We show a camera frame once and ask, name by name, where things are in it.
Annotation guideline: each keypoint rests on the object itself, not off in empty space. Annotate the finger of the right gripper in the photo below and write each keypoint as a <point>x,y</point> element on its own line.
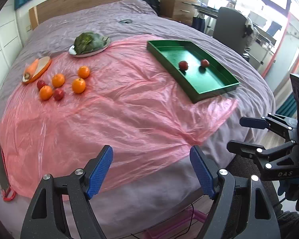
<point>283,126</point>
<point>256,154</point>

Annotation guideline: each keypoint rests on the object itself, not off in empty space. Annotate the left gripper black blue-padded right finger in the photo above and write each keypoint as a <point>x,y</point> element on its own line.
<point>238,202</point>

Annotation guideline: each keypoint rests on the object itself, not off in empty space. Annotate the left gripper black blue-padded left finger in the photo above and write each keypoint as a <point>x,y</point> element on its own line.
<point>46,218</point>

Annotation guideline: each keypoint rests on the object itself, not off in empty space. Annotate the small red apple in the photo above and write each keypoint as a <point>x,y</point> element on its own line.
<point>58,94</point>
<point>40,84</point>

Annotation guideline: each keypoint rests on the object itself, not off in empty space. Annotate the orange fruit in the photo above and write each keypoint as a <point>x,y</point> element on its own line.
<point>58,80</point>
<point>45,93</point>
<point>84,72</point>
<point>78,86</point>

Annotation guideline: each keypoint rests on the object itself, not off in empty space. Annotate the desk with items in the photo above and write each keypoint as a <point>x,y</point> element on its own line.
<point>252,32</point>

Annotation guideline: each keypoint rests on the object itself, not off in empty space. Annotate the black smartphone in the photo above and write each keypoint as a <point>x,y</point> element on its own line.
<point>4,183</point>

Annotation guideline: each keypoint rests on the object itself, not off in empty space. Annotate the purple bed cover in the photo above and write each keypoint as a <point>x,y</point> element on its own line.
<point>142,203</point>

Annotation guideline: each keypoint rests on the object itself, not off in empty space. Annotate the green rectangular tray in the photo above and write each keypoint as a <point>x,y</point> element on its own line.
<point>197,82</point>

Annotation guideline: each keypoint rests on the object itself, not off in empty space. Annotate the red apple in tray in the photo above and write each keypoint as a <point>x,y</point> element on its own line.
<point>183,65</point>
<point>204,63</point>

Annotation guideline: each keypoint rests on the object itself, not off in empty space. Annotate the pink plastic sheet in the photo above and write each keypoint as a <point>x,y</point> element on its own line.
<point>130,103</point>

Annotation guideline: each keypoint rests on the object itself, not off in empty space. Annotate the grey office chair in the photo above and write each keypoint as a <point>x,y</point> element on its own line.
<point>230,29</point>

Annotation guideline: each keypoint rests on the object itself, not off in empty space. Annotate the dark blue bag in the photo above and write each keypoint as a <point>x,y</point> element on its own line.
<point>198,24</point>

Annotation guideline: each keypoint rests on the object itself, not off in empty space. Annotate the orange carrot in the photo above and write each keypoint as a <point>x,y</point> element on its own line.
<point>30,70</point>

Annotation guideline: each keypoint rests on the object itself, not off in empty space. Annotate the wooden drawer cabinet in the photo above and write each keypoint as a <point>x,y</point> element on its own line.
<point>181,11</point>

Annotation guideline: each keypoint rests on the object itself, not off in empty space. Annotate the orange oval plate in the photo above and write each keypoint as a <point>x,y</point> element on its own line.
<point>43,65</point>

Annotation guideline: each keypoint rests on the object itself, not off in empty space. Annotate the silver metal plate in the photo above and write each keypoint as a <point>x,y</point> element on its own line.
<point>73,53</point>

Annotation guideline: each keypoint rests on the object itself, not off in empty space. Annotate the dark small object on bed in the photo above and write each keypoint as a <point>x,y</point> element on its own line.
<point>127,21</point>

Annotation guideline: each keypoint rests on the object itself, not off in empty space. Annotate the black backpack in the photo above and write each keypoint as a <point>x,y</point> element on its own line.
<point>155,5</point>

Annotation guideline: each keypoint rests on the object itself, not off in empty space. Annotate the green leafy vegetable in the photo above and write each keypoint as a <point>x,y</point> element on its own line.
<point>88,41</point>

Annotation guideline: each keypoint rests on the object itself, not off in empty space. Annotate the white wardrobe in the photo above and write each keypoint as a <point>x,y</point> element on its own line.
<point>10,41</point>

